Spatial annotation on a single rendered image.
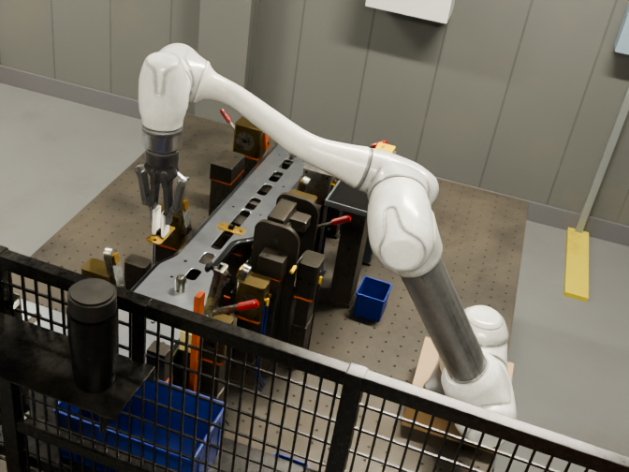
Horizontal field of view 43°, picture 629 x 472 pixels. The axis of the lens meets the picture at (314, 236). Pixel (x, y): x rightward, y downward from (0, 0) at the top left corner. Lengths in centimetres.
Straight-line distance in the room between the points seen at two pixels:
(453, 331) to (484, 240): 138
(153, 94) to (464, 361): 94
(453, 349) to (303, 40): 307
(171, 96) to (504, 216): 198
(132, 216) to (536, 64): 243
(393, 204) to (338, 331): 100
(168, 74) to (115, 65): 357
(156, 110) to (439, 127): 313
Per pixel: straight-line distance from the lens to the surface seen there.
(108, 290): 123
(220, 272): 193
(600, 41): 450
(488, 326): 217
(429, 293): 180
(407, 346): 262
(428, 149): 479
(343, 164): 180
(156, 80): 174
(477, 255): 314
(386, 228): 165
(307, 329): 237
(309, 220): 228
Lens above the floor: 237
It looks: 33 degrees down
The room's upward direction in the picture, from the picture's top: 9 degrees clockwise
